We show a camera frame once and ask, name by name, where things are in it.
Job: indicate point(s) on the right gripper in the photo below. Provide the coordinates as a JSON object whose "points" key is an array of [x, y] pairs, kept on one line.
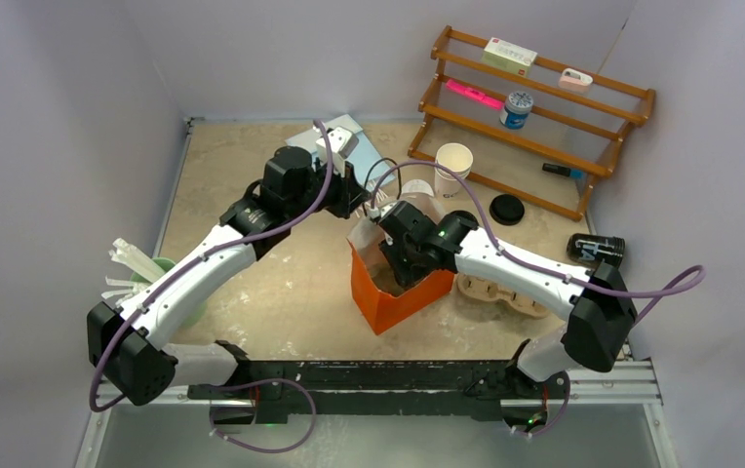
{"points": [[406, 277]]}

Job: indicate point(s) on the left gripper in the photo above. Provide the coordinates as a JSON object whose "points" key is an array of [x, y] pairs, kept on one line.
{"points": [[349, 193]]}

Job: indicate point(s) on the orange paper bag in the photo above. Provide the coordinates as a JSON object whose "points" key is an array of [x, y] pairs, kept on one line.
{"points": [[386, 295]]}

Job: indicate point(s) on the brown pulp cup carrier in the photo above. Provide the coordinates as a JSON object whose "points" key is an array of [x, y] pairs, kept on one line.
{"points": [[384, 279]]}

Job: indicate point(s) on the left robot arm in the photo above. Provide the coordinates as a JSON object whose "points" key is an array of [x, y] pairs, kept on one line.
{"points": [[130, 344]]}

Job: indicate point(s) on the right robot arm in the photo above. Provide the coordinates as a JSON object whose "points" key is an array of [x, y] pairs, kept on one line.
{"points": [[593, 305]]}

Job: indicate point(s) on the black cup lid middle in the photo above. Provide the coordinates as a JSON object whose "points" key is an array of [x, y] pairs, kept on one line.
{"points": [[466, 215]]}

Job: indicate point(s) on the black cup lid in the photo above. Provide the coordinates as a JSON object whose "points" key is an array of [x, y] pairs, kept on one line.
{"points": [[507, 209], [466, 215]]}

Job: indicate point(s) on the white cup lid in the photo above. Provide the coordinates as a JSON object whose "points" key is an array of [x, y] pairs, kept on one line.
{"points": [[417, 186]]}

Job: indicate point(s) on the light blue paper bag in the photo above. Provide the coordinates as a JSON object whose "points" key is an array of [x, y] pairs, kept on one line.
{"points": [[362, 157]]}

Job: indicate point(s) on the black cup lid rear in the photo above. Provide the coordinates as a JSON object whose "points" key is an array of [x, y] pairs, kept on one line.
{"points": [[507, 209]]}

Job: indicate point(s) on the stacked white paper cups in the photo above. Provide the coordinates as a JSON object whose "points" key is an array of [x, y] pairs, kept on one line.
{"points": [[453, 158]]}

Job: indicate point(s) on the wooden shelf rack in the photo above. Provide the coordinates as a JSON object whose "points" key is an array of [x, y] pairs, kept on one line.
{"points": [[586, 132]]}

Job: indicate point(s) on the pink highlighter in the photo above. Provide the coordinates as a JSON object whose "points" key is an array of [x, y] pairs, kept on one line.
{"points": [[474, 95]]}

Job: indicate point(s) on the black blue marker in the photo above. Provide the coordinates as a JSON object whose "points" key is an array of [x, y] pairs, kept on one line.
{"points": [[563, 171]]}

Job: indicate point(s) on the blue white round tin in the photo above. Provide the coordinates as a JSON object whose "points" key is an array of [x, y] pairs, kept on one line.
{"points": [[516, 110]]}

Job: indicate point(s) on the black paper cup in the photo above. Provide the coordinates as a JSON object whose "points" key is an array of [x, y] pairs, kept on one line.
{"points": [[592, 250]]}

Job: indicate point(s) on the white green box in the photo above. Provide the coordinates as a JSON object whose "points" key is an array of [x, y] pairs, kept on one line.
{"points": [[508, 57]]}

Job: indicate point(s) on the pink white tape dispenser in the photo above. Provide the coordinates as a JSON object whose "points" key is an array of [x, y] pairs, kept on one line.
{"points": [[575, 81]]}

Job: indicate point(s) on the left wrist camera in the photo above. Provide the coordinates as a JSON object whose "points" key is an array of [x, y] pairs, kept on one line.
{"points": [[340, 144]]}

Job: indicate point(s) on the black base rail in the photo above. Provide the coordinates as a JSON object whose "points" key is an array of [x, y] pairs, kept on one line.
{"points": [[483, 390]]}

